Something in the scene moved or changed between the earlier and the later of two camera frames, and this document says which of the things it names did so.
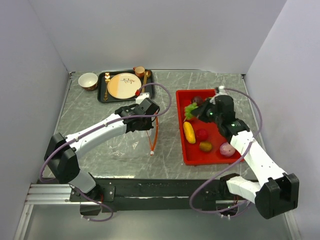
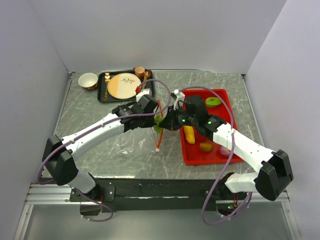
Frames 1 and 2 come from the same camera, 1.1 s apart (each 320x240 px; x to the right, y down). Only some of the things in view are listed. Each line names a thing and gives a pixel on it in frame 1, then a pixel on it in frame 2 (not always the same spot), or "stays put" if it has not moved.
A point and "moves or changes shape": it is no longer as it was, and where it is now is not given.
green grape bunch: x=188 y=109 moves or changes shape
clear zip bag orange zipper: x=138 y=144 moves or changes shape
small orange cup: x=139 y=71 stays put
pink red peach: x=226 y=149 stays put
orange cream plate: x=123 y=85 stays put
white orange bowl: x=89 y=81 stays put
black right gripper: x=199 y=111 → x=169 y=121
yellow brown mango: x=205 y=146 stays put
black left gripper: x=148 y=126 stays put
